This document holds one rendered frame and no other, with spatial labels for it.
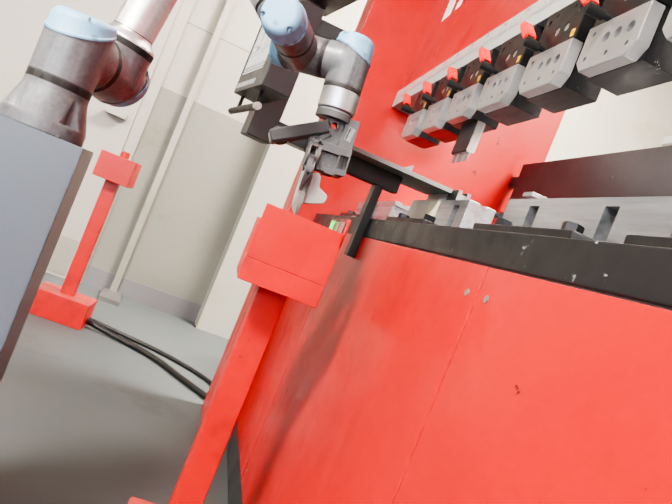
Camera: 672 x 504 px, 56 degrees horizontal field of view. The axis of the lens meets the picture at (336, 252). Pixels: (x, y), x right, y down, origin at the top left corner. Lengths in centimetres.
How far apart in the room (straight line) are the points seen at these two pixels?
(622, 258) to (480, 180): 193
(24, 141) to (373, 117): 144
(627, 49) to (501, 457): 60
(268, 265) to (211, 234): 295
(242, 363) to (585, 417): 85
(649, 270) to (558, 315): 11
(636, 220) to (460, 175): 169
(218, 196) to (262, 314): 289
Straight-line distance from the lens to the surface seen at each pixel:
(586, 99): 119
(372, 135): 237
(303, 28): 115
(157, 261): 414
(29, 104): 124
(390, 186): 147
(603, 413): 53
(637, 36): 99
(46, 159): 121
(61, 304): 311
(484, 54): 147
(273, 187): 400
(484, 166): 249
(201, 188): 412
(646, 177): 184
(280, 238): 119
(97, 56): 127
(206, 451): 134
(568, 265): 64
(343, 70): 124
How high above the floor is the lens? 78
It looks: level
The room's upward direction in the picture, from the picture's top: 22 degrees clockwise
